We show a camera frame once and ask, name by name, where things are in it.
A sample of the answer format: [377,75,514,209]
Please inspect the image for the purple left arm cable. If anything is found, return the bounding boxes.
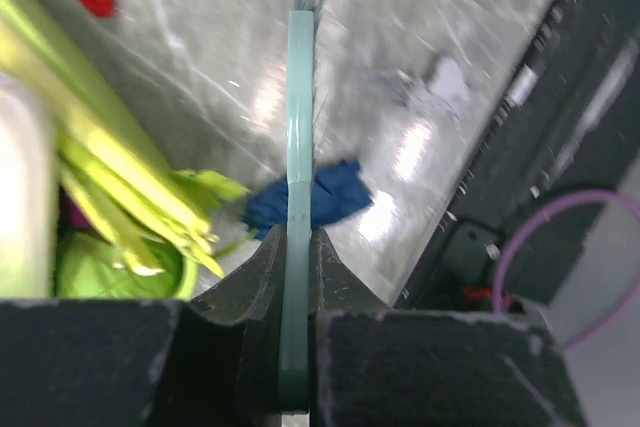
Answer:
[492,189,640,351]

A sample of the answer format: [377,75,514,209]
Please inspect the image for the celery stalks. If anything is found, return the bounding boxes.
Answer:
[1,0,248,276]

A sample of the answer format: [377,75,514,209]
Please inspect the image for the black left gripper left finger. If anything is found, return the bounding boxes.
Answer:
[1,227,286,426]

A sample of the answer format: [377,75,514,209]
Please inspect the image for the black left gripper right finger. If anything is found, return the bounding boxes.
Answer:
[310,229,585,426]

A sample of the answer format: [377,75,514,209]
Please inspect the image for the green napa cabbage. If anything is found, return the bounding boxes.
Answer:
[1,73,58,299]

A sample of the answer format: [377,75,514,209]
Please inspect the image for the teal hand brush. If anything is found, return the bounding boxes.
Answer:
[278,0,324,414]

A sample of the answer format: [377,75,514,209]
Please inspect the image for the green plastic basket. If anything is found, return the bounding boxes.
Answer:
[54,231,198,299]

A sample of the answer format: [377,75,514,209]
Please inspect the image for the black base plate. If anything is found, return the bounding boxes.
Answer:
[395,0,639,310]

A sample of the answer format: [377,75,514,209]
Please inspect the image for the white scrap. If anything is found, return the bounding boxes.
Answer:
[369,54,471,123]

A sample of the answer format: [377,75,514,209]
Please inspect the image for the dark blue scrap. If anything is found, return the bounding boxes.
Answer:
[242,159,372,240]

